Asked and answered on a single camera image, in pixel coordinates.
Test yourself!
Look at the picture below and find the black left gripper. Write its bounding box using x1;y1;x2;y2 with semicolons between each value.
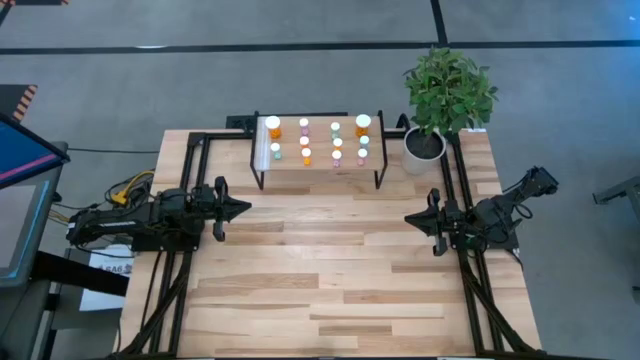
192;175;252;242

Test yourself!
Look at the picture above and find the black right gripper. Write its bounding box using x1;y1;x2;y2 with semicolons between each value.
404;188;474;257

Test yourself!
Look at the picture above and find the large orange medicine bottle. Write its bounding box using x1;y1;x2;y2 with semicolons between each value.
354;113;373;138
264;115;283;140

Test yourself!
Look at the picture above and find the black power strip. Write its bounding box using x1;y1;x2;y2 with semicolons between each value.
225;113;259;132

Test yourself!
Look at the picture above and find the white paper sign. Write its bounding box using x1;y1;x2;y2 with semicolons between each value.
78;243;136;312

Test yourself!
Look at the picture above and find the green plant in white pot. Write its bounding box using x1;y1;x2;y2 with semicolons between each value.
402;45;500;176

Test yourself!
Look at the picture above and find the black stand beam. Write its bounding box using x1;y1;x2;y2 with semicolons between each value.
29;249;131;297

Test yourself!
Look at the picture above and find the grey metal stand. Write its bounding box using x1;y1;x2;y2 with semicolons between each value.
592;173;640;207

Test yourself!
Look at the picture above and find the grey panel with teal edge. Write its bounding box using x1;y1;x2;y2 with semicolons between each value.
0;167;66;289

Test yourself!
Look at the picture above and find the blue screen monitor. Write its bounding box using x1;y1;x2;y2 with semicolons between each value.
0;112;71;190

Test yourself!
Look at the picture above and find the black orange striped floor marker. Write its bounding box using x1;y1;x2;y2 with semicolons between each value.
0;0;71;7
0;83;39;124

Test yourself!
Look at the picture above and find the black aluminium table frame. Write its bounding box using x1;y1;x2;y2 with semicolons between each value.
112;110;547;360

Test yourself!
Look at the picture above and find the wooden shelf black metal frame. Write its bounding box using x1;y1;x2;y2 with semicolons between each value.
248;109;390;191

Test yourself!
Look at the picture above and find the yellow cable bundle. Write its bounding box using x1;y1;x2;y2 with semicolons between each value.
47;168;157;237

